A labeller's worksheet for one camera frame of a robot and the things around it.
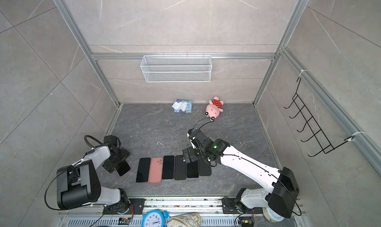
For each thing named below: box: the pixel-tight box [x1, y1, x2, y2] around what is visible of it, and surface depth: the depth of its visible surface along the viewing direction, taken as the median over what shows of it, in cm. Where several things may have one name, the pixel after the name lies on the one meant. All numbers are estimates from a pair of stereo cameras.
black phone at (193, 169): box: [187, 160, 199, 178], surface depth 86 cm
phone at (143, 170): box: [135, 157, 151, 183], surface depth 87 cm
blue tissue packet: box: [171, 99, 192, 114], surface depth 113 cm
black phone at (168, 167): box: [161, 155, 175, 180], surface depth 88 cm
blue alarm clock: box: [140, 208, 171, 227], surface depth 70 cm
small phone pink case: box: [114, 158, 132, 177], surface depth 86 cm
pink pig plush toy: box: [204, 95, 224, 122], surface depth 110 cm
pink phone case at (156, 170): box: [148, 157, 164, 184], surface depth 87 cm
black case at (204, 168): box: [198, 157, 212, 176], surface depth 86 cm
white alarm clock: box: [261, 207, 285, 223], surface depth 69 cm
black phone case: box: [174, 155, 188, 181], surface depth 89 cm
